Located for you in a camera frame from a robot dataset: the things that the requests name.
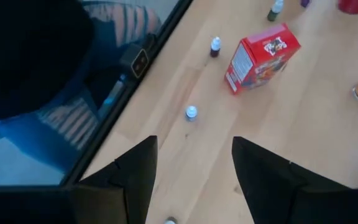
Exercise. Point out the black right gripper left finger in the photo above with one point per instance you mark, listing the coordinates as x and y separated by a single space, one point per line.
129 193

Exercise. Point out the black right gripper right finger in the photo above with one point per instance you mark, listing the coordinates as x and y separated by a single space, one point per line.
275 193

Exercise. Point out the red Froot Loops cereal box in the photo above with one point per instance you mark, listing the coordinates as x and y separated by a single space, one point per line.
259 59

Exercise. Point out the red plastic container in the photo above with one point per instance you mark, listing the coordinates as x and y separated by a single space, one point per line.
353 4

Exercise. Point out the blue-label dropper bottle white cap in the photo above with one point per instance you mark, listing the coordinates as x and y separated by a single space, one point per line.
191 112

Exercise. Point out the person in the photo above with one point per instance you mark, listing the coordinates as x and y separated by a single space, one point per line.
26 56

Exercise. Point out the black table-level camera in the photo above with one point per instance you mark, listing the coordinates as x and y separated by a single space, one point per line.
138 60

